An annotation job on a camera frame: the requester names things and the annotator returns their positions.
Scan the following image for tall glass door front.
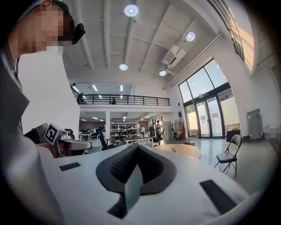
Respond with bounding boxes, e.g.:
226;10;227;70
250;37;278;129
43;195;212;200
177;58;241;139

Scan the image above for white ceiling air conditioner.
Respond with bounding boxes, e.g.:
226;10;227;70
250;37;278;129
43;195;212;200
162;44;187;69

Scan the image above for person's head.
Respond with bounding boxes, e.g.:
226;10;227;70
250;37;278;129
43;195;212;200
8;0;76;61

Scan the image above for long white desk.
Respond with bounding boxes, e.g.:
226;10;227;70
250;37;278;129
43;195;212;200
125;134;155;147

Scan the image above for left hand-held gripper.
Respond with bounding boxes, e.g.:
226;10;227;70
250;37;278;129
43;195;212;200
24;122;93;158

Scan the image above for person's left forearm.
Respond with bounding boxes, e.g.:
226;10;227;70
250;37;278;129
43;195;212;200
36;142;58;159

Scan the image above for white storage shelves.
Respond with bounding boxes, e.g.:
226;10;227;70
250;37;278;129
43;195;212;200
109;120;141;137

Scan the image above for high wall window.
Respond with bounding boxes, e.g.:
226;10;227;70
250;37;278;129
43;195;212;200
227;6;256;71

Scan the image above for black head-worn camera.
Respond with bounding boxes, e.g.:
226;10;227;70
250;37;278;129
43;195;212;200
71;22;86;45

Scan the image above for black mezzanine railing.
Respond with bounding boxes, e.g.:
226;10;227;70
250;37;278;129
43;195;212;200
70;84;171;106

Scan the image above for black folding chair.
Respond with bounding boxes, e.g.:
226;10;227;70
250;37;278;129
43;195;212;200
214;134;243;178

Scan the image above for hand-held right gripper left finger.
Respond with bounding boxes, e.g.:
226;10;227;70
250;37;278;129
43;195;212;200
96;144;140;194

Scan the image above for round wooden table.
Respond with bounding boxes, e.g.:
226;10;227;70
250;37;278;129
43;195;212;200
153;143;202;160

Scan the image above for grey wall panel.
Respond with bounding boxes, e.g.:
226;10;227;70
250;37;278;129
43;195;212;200
246;108;263;141

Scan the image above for clothes rack with white garments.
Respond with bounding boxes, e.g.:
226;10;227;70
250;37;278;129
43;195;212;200
171;118;187;140

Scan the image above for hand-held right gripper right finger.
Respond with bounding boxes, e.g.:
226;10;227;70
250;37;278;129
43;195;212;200
138;144;177;195

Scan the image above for person's white and grey shirt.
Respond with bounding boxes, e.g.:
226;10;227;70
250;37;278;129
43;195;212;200
0;47;81;225

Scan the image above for black box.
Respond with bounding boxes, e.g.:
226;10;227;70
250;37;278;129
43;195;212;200
225;128;241;143

